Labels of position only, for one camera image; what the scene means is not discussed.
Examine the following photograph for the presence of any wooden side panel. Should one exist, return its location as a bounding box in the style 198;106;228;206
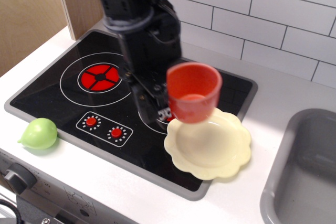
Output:
1;0;103;74

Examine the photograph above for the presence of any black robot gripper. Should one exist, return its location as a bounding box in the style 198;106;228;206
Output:
118;11;181;124

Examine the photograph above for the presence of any green toy pear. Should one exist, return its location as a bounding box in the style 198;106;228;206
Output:
17;118;58;150

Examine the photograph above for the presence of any red stove button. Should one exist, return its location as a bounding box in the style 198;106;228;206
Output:
111;129;122;139
86;117;97;127

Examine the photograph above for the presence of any grey oven knob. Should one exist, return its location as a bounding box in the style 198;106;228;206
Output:
4;163;37;195

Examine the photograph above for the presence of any red right stove button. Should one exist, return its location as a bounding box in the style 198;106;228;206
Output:
111;129;122;139

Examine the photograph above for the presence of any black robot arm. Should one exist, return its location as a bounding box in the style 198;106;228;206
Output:
100;0;181;124

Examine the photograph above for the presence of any pale yellow scalloped plate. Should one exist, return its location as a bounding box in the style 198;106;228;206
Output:
164;109;251;180

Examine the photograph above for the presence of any orange plastic cup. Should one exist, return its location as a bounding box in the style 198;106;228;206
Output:
166;62;223;124

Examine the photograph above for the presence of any black toy stove top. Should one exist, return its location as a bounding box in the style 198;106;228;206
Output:
3;29;258;201

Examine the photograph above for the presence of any grey sink basin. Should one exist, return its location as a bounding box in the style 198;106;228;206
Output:
260;109;335;223

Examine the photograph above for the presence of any red left stove button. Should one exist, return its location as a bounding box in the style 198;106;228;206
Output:
86;117;97;127

